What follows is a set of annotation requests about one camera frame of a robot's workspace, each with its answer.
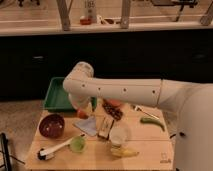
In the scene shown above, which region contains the brown chocolate bar box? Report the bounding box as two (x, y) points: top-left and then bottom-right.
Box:
(98, 117), (114, 139)

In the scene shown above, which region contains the white handled brush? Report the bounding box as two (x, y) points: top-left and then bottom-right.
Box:
(37, 136), (77, 160)

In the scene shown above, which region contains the orange bowl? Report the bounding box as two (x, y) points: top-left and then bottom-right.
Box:
(107, 99), (124, 107)

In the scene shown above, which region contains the dark purple bowl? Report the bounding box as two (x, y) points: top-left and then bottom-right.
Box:
(39, 114), (65, 139)

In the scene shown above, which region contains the metal fork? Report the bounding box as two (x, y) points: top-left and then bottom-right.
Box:
(132, 105), (160, 120)

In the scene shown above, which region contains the yellow banana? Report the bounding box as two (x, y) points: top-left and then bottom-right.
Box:
(110, 148), (138, 157)

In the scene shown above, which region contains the dark grape bunch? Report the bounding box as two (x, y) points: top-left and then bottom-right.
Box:
(102, 101), (123, 121)

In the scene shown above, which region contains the black stand at left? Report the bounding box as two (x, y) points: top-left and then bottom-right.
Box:
(0, 133), (12, 171)

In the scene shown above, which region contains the white bottle on shelf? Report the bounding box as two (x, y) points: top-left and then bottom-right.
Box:
(84, 0), (97, 23)

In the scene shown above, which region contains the red object on shelf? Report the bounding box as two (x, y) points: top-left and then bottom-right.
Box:
(80, 18), (92, 25)

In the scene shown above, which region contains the green plastic cup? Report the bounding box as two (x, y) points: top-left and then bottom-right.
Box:
(70, 136), (85, 153)

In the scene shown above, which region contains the green plastic tray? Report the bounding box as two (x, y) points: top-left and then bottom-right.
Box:
(43, 76), (98, 113)

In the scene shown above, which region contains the white cup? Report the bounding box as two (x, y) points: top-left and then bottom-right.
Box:
(109, 126), (127, 146)

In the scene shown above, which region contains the grey blue cloth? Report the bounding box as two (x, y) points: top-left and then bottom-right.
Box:
(73, 116), (97, 136)

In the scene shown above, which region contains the red apple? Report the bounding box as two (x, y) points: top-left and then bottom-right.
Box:
(77, 109), (88, 119)

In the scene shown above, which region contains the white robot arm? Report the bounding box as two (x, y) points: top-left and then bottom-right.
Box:
(63, 62), (213, 171)

